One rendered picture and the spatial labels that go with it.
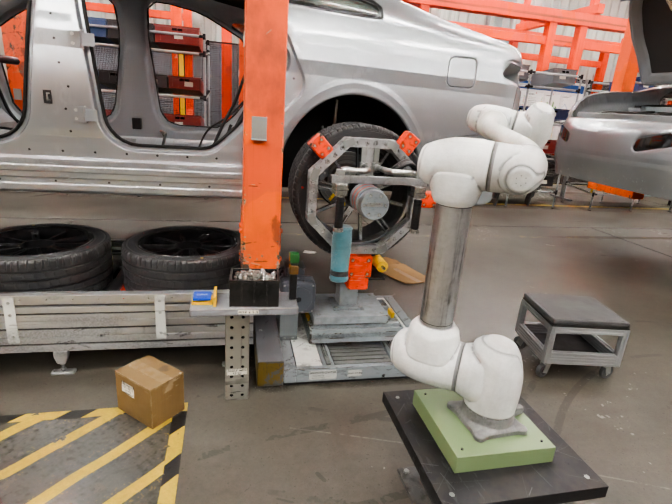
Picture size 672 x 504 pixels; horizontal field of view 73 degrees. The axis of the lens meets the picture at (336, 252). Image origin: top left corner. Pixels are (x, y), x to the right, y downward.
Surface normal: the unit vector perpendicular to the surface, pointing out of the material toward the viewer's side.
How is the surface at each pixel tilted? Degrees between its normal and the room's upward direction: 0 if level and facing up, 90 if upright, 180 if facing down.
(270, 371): 90
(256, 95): 90
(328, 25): 80
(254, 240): 90
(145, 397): 90
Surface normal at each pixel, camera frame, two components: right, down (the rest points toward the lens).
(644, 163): -0.85, 0.12
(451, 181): -0.46, 0.36
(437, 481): 0.07, -0.95
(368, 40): 0.22, 0.17
